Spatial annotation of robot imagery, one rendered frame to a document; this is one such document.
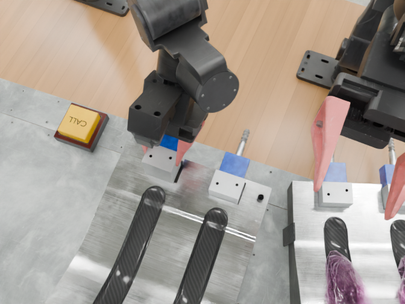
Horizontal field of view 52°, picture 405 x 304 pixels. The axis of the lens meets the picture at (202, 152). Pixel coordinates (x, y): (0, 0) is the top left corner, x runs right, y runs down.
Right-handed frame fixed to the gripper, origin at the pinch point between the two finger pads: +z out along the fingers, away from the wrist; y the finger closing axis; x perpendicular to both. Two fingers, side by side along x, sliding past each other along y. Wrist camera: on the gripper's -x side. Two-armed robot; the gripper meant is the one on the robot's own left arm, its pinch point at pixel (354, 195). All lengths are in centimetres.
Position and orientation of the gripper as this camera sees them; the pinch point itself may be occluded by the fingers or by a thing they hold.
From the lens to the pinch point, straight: 38.1
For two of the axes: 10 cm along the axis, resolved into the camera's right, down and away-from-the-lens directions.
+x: 0.4, 3.4, 9.4
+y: 9.1, 3.7, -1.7
